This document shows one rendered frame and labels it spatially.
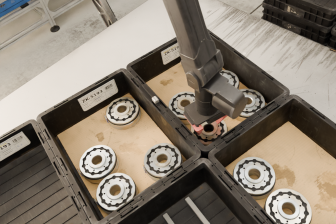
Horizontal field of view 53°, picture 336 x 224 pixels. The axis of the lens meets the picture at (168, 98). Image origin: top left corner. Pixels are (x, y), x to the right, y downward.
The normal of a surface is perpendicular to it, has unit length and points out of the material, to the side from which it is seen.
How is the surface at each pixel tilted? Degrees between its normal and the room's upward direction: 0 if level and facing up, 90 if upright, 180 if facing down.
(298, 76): 0
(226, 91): 9
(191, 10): 81
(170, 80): 0
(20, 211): 0
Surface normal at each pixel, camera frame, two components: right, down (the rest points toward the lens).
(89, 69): -0.13, -0.63
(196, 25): 0.66, 0.39
